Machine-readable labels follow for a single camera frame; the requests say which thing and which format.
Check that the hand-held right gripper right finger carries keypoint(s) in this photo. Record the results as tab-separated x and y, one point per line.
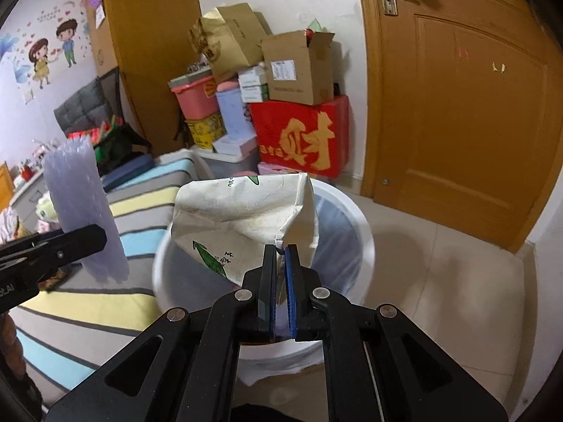
290	294

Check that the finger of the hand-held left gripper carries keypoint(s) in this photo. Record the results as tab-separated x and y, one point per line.
66	246

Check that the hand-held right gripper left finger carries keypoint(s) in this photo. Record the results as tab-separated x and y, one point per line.
266	299

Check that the purple bubble wrap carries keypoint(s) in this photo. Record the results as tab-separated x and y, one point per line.
83	193

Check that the white trash bin with liner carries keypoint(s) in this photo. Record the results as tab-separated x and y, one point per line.
352	237

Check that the cream paper bag green print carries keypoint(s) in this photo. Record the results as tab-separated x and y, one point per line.
237	215

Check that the person's left forearm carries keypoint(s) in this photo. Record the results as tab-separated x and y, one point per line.
11	343

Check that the yellow-green tissue pack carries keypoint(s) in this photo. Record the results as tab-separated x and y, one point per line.
46	209

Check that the pink blanket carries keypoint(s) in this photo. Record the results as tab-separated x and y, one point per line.
9	228

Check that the grey nightstand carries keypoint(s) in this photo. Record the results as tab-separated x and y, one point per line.
26	193

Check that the striped bed sheet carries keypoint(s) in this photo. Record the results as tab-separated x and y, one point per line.
132	206

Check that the red cup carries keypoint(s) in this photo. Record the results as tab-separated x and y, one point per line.
26	172

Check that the wooden headboard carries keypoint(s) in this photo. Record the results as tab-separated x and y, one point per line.
5	184

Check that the dark blue case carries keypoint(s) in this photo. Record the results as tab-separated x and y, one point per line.
132	171

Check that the black bag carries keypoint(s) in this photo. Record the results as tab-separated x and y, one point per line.
123	145

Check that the red green plaid cloth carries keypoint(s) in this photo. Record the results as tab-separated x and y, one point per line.
101	134

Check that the translucent storage box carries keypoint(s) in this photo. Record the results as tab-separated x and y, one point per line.
233	167

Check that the grey quilted cushion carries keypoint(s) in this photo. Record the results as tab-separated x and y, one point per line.
83	105

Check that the flat white pink box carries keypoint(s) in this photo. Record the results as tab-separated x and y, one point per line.
235	144

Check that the red box gold print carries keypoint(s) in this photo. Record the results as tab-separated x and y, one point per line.
299	136

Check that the black mesh chair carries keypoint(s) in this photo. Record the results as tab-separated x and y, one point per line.
112	92

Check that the yellow patterned box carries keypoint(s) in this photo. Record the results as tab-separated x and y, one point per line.
206	129

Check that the light blue box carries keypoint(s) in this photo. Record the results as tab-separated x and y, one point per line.
233	114

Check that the pink storage bin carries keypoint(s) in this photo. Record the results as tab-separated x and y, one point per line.
195	101

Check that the small white box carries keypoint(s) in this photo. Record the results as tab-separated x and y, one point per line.
251	75
254	93

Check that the brown cardboard box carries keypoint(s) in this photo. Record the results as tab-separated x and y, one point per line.
294	83

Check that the white paper tag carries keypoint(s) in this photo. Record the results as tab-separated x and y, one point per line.
99	16

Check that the wooden wardrobe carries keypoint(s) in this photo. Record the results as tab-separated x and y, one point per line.
154	30

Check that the wooden door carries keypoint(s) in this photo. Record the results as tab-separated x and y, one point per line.
462	118

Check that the gold paper bag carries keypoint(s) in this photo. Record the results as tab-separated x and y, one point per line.
237	39

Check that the white wall switch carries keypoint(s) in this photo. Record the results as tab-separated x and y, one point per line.
28	96

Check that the cartoon couple wall sticker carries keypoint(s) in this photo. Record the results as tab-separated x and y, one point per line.
42	61

